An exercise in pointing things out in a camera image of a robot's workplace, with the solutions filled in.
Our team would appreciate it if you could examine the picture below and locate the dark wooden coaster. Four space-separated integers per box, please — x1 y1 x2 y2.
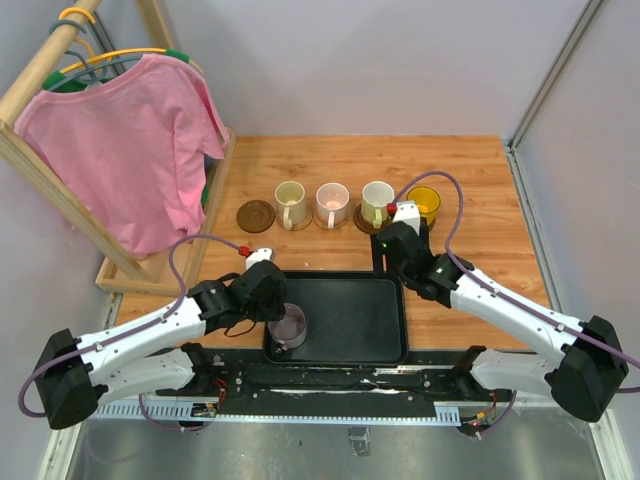
236 199 276 234
353 204 391 235

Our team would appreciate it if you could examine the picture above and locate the yellow transparent cup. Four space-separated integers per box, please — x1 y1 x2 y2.
407 186 441 228

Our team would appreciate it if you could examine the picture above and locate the pale green mug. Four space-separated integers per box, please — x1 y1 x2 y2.
361 181 395 229

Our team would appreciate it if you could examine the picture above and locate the purple mug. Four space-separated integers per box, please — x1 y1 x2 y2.
267 303 307 353

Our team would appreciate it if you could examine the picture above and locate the pink mug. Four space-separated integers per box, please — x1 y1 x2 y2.
316 182 350 230

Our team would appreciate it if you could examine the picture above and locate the woven rattan coaster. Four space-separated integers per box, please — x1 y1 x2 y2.
275 206 314 232
313 202 354 232

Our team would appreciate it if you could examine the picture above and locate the black plastic tray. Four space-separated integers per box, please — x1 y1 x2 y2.
263 271 409 366

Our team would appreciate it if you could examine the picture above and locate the cream yellow mug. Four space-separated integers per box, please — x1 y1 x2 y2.
274 181 306 230

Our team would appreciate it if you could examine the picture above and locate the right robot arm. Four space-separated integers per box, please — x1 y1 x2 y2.
377 222 630 422

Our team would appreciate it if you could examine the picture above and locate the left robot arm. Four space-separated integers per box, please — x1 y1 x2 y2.
19 260 286 430

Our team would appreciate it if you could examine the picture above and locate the wooden clothes rack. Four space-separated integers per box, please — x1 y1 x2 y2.
1 1 206 296

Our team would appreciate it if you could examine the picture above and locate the pink t-shirt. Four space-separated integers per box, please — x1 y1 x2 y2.
14 54 229 258

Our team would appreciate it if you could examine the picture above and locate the yellow clothes hanger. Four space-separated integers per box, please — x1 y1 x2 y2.
51 1 203 73

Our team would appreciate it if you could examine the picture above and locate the grey clothes hanger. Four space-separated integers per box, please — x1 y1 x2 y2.
41 50 142 91

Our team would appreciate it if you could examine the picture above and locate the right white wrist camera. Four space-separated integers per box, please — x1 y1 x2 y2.
392 200 421 234

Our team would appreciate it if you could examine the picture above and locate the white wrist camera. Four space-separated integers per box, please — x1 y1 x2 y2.
245 247 275 270
392 200 421 234

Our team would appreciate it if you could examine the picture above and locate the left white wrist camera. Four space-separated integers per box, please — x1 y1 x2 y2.
245 247 275 270

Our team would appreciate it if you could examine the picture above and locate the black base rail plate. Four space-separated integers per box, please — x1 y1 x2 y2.
205 349 511 419

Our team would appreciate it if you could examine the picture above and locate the aluminium frame post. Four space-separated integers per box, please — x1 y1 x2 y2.
507 0 606 149

